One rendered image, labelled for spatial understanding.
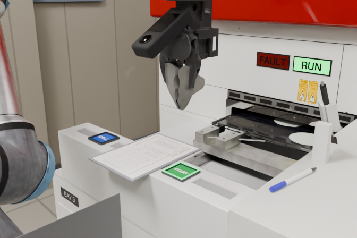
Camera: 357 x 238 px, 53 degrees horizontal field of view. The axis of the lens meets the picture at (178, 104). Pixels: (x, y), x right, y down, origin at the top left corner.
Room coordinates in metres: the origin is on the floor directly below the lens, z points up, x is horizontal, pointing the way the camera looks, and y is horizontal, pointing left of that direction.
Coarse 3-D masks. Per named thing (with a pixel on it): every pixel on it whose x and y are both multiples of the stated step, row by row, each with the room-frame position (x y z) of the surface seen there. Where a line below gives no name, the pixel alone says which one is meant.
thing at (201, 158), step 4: (244, 136) 1.14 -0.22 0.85; (248, 136) 1.16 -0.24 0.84; (244, 140) 1.14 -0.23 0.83; (200, 152) 1.00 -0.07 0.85; (204, 152) 1.00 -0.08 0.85; (192, 156) 0.97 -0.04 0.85; (196, 156) 0.97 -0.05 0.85; (200, 156) 0.97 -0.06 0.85; (204, 156) 0.98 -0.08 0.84; (208, 156) 1.00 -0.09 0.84; (212, 156) 1.01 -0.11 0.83; (216, 156) 1.03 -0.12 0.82; (184, 160) 0.94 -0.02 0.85; (188, 160) 0.94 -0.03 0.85; (192, 160) 0.94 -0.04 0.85; (196, 160) 0.95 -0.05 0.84; (200, 160) 0.97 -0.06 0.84; (204, 160) 0.98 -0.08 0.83; (208, 160) 1.00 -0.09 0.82; (196, 164) 0.95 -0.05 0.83; (200, 164) 0.97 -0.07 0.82
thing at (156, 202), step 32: (96, 128) 0.91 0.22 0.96; (64, 160) 0.88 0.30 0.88; (96, 192) 0.78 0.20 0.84; (128, 192) 0.70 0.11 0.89; (160, 192) 0.63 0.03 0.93; (192, 192) 0.58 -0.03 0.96; (224, 192) 0.59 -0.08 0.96; (160, 224) 0.63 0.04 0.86; (192, 224) 0.57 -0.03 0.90; (224, 224) 0.52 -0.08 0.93
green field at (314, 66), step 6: (294, 60) 1.11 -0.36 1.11; (300, 60) 1.10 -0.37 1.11; (306, 60) 1.08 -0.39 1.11; (312, 60) 1.07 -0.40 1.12; (318, 60) 1.06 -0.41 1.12; (294, 66) 1.11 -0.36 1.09; (300, 66) 1.10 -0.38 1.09; (306, 66) 1.08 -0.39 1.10; (312, 66) 1.07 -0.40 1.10; (318, 66) 1.06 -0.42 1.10; (324, 66) 1.05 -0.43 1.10; (312, 72) 1.07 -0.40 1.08; (318, 72) 1.06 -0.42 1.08; (324, 72) 1.04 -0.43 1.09
